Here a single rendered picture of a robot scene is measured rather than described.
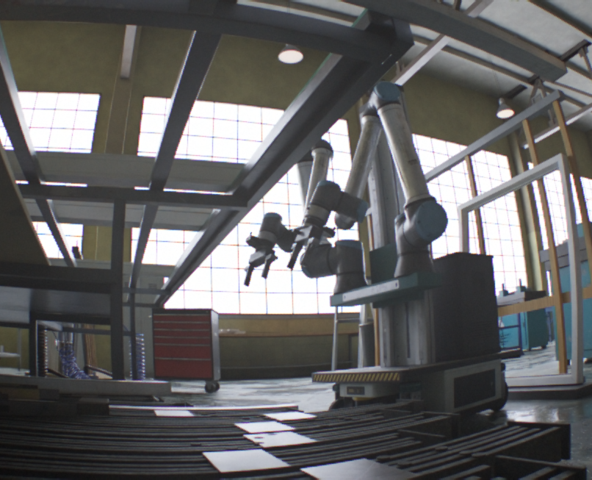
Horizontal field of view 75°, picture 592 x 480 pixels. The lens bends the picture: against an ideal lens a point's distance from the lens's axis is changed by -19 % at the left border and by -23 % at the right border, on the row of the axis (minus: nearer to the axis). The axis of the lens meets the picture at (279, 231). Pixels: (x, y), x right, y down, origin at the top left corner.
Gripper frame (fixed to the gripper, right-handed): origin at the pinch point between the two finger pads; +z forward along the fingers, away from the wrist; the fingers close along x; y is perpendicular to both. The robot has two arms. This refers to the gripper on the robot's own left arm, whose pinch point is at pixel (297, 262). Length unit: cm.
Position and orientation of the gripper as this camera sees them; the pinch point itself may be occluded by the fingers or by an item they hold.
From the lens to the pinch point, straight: 179.6
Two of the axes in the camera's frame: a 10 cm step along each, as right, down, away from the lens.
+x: 3.4, -1.5, -9.3
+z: -3.8, 8.8, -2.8
